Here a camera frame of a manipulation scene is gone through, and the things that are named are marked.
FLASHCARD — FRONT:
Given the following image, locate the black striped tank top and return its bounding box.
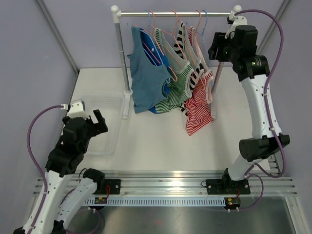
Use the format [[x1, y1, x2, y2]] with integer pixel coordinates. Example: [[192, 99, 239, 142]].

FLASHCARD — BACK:
[[173, 21, 205, 115]]

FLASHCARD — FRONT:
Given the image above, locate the pink hanger of green top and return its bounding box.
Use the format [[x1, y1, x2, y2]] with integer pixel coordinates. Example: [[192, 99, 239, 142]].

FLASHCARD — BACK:
[[149, 10, 184, 68]]

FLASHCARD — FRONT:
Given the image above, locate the green striped tank top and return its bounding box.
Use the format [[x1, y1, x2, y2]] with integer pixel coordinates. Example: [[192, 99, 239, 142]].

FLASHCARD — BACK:
[[155, 34, 193, 114]]

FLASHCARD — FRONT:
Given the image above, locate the red striped tank top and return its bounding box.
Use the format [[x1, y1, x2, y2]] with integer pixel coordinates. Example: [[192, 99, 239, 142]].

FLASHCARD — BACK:
[[186, 27, 214, 136]]

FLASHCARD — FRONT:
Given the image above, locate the pink hanger of black top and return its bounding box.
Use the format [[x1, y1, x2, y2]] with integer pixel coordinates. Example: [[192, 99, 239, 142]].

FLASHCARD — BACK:
[[176, 18, 208, 73]]

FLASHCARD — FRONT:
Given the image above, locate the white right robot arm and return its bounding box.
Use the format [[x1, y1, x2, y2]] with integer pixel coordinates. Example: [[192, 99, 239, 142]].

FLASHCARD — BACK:
[[206, 25, 290, 195]]

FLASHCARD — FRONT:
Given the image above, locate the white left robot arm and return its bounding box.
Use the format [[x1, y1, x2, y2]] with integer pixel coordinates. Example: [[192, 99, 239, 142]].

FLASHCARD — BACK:
[[14, 110, 108, 234]]

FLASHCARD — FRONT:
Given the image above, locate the teal tank top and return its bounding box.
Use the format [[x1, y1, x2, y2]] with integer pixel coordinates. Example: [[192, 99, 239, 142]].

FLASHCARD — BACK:
[[127, 27, 171, 114]]

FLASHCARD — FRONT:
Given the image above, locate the royal blue tank top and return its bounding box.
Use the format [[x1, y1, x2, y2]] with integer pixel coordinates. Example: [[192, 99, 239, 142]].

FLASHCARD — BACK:
[[140, 28, 171, 114]]

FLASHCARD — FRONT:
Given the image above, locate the blue hanger of teal top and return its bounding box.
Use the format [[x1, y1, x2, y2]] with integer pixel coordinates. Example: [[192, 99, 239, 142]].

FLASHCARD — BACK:
[[126, 10, 155, 45]]

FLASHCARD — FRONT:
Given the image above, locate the white plastic basket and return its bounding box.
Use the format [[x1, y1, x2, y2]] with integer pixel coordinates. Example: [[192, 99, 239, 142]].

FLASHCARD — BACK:
[[70, 94, 124, 156]]

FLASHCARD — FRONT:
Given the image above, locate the white clothes rack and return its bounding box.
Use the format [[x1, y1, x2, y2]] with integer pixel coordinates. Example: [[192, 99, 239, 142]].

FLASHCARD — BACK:
[[111, 5, 242, 119]]

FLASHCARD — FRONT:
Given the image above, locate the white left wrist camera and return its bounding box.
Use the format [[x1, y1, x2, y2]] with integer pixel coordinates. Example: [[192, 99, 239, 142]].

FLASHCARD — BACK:
[[67, 99, 88, 119]]

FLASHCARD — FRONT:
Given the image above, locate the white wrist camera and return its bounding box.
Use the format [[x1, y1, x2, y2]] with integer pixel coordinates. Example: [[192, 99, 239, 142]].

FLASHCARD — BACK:
[[225, 16, 248, 39], [67, 99, 88, 119]]

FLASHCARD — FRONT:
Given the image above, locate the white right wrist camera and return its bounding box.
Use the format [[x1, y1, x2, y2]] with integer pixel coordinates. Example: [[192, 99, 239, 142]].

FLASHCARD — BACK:
[[225, 16, 248, 39]]

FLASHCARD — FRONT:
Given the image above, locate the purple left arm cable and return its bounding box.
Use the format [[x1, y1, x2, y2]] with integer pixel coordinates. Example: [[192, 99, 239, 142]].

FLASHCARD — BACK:
[[26, 104, 71, 227]]

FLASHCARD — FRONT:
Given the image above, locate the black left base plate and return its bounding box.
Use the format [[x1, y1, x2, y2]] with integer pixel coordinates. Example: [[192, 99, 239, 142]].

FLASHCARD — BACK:
[[103, 179, 121, 195]]

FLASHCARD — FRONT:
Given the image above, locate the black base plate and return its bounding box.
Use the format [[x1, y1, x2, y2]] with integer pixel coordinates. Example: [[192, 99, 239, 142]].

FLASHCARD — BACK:
[[205, 179, 251, 195], [103, 179, 121, 195]]

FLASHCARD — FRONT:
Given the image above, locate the white slotted cable duct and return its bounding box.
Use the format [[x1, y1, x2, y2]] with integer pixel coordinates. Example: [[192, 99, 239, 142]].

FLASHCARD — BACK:
[[83, 197, 225, 207]]

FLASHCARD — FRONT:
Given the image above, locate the aluminium mounting rail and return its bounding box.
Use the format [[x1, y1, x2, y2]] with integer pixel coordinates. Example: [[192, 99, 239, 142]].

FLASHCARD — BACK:
[[33, 156, 298, 196]]

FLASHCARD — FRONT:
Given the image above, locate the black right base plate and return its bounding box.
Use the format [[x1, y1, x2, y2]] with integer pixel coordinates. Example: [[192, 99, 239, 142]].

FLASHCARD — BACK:
[[205, 179, 251, 195]]

